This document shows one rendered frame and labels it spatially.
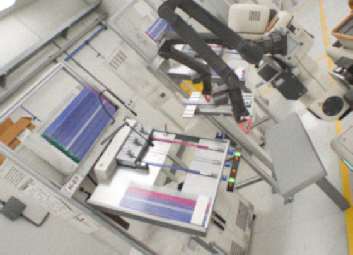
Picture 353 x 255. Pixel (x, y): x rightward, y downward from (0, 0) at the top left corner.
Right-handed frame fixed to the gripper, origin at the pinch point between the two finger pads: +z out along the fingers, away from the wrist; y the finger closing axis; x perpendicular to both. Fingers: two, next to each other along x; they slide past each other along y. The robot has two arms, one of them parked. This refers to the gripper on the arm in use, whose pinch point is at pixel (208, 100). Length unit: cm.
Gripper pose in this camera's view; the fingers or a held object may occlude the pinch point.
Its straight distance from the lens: 206.8
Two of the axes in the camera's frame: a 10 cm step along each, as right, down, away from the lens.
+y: -2.6, 6.0, -7.6
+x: 9.6, 0.5, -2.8
